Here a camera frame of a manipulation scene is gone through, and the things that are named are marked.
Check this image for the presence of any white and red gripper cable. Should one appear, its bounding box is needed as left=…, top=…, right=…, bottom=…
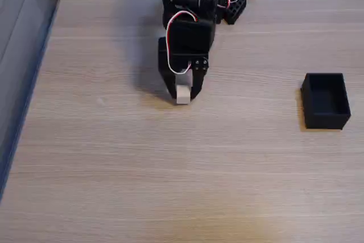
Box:
left=166, top=11, right=199, bottom=75

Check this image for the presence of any white cube block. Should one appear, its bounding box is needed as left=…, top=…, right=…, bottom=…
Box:
left=175, top=84, right=192, bottom=105

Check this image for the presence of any black open box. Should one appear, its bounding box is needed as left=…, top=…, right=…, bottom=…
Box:
left=300, top=72, right=352, bottom=130

